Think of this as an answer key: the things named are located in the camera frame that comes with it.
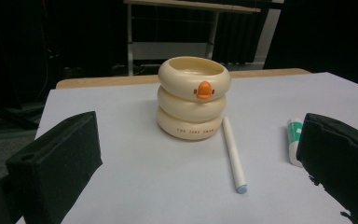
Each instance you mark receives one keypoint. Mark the white metal-frame stand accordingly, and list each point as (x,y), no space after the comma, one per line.
(167,49)

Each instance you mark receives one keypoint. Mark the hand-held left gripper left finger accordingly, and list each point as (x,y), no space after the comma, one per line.
(56,161)

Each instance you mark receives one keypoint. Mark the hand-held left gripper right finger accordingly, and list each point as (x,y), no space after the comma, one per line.
(341,155)

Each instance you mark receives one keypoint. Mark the white table mat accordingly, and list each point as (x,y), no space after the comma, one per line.
(136,174)

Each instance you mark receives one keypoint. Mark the green and white tube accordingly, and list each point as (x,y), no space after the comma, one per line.
(293,140)

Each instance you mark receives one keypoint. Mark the white pen with blue cap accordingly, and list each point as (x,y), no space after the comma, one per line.
(233,152)

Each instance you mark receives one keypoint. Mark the cream ringed duck pen holder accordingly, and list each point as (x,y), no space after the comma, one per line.
(192,109)

